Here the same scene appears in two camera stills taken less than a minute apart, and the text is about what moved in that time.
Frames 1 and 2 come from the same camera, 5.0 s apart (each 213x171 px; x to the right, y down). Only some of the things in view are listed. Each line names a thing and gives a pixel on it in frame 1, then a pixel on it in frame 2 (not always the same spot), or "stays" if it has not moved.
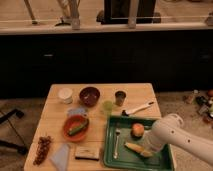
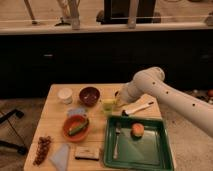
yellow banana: (138, 149) to (109, 101)
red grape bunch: (42, 149) stays
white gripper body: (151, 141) to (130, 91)
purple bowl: (89, 96) stays
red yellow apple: (137, 130) stays
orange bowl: (75, 127) stays
